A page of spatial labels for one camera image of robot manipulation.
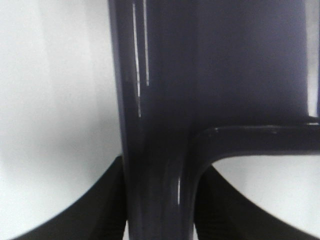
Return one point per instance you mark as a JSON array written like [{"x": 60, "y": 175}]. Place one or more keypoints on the purple plastic dustpan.
[{"x": 203, "y": 80}]

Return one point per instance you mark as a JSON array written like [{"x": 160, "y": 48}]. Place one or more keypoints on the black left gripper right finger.
[{"x": 223, "y": 213}]

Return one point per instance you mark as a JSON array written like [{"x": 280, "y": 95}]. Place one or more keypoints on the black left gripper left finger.
[{"x": 100, "y": 214}]

